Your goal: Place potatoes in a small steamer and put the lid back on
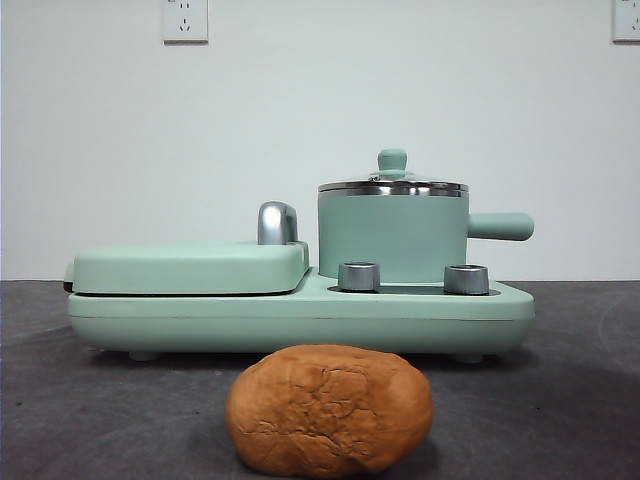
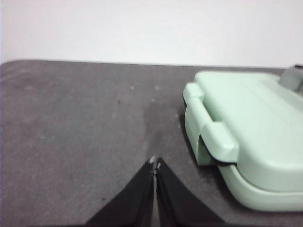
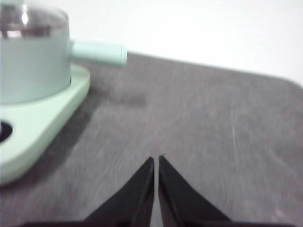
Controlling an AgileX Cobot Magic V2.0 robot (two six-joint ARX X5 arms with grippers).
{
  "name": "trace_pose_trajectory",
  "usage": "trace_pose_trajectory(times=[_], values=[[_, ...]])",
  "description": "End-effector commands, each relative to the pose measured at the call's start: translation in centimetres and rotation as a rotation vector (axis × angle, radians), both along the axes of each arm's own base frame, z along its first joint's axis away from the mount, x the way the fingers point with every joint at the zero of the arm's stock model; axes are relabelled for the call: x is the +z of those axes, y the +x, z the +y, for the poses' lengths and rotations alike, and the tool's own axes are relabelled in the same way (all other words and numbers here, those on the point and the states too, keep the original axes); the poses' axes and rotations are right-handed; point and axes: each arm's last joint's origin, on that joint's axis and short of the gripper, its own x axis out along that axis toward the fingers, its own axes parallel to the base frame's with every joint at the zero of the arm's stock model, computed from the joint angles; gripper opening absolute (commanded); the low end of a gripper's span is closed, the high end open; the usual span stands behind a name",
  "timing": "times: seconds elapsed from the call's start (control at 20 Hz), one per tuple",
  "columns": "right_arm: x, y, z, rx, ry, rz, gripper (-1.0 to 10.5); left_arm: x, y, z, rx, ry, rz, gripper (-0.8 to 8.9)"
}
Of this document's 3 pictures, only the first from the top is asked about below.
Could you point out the brown potato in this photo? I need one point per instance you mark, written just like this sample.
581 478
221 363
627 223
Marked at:
325 415

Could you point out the mint green steamer pot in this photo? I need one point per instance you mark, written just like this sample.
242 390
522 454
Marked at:
390 235

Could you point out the mint green griddle lid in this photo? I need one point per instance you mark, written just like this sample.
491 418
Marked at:
180 267

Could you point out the silver control knob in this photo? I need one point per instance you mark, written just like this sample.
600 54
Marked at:
358 276
465 279

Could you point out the white wall socket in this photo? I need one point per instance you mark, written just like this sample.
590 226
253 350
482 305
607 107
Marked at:
627 22
185 22

